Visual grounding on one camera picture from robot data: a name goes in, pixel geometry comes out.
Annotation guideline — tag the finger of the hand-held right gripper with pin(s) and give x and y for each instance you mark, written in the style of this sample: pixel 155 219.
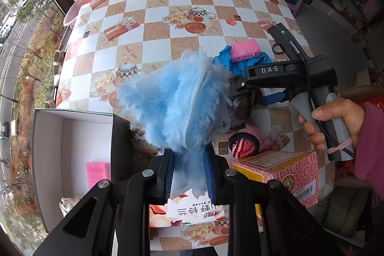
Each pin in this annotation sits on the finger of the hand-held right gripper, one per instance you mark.
pixel 240 85
pixel 271 99

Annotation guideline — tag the pink knit slipper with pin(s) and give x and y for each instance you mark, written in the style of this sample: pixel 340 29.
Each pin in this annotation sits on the pink knit slipper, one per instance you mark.
pixel 244 145

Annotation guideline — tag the white frilly cloth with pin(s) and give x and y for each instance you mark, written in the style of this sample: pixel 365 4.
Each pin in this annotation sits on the white frilly cloth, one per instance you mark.
pixel 69 205

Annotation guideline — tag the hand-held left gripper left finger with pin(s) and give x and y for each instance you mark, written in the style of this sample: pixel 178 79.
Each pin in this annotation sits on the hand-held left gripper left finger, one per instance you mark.
pixel 169 176

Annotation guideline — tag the pink sponge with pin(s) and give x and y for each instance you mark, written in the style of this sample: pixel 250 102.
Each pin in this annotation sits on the pink sponge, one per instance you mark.
pixel 246 50
pixel 97 176

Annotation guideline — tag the floral printed tissue pack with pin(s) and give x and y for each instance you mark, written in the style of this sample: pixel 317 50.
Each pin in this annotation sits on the floral printed tissue pack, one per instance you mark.
pixel 189 214

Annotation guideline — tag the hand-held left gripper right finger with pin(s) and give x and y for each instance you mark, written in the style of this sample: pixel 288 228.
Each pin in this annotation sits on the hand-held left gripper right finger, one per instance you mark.
pixel 210 179

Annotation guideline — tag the person's right hand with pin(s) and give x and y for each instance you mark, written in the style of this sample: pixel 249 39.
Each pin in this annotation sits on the person's right hand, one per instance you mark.
pixel 351 115

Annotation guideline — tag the white cardboard box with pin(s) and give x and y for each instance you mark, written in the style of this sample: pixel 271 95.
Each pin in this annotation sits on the white cardboard box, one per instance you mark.
pixel 54 154

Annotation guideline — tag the checkered printed tablecloth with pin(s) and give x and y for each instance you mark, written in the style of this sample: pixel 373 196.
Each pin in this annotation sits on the checkered printed tablecloth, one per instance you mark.
pixel 156 43

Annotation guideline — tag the teal blue cloth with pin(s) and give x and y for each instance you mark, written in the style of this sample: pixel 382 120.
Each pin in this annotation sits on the teal blue cloth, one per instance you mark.
pixel 237 67

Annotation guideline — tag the beige leather seat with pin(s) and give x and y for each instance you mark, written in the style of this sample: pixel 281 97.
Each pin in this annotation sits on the beige leather seat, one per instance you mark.
pixel 345 214

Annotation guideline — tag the light blue fluffy cloth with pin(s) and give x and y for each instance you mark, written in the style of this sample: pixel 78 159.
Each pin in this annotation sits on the light blue fluffy cloth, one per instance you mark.
pixel 174 100

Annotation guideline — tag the pink red patterned carton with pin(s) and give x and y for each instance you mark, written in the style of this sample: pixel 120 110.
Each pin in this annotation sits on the pink red patterned carton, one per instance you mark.
pixel 279 172

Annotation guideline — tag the pink elastic band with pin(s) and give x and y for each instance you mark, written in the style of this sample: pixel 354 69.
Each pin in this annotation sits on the pink elastic band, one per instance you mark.
pixel 333 150

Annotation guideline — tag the dark brown furry item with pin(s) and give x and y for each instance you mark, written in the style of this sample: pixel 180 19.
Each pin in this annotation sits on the dark brown furry item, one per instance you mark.
pixel 243 106

